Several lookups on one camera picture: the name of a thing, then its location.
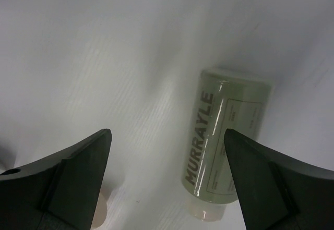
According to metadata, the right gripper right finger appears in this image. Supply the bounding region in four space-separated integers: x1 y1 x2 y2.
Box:
224 129 333 229

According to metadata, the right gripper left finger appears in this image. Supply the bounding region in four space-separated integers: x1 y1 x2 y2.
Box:
1 129 112 229

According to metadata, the green bottle white cap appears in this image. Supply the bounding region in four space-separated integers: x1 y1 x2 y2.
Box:
90 186 108 229

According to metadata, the green Murrayle bottle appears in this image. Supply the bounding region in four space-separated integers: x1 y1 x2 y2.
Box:
181 67 277 222

